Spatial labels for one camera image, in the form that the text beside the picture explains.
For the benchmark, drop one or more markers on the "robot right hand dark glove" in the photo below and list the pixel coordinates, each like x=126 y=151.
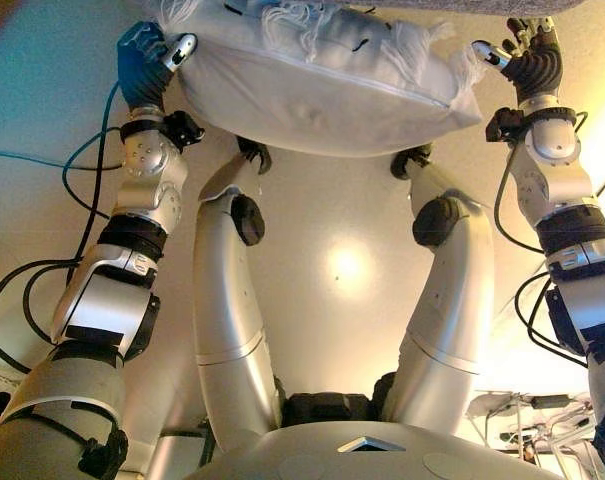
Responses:
x=537 y=70

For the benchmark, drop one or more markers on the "silver robot leg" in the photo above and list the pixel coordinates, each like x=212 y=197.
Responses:
x=227 y=300
x=447 y=300

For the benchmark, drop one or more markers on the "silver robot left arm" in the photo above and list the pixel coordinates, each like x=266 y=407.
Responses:
x=107 y=310

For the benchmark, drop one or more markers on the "white metal stand frame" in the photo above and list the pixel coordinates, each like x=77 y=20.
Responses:
x=522 y=415

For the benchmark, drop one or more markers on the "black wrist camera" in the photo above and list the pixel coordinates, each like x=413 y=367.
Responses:
x=184 y=127
x=504 y=125

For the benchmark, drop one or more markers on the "white fringed cushion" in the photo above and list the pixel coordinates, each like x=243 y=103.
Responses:
x=332 y=100

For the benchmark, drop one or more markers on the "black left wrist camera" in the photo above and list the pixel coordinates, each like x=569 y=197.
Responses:
x=184 y=127

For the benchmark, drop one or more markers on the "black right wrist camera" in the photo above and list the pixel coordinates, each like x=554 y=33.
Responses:
x=504 y=125

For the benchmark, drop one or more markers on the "robot left hand dark glove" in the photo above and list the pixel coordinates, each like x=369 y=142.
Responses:
x=142 y=70

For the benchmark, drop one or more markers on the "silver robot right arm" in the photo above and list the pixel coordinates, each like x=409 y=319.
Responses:
x=557 y=175

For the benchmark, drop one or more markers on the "silver robot right leg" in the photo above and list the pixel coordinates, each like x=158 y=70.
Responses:
x=447 y=300

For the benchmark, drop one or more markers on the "grey upholstered armchair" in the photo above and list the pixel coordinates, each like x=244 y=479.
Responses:
x=457 y=6

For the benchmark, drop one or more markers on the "silver robot torso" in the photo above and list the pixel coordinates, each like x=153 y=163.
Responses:
x=362 y=455

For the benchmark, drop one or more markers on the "silver robot left leg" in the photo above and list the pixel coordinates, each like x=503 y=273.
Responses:
x=227 y=300

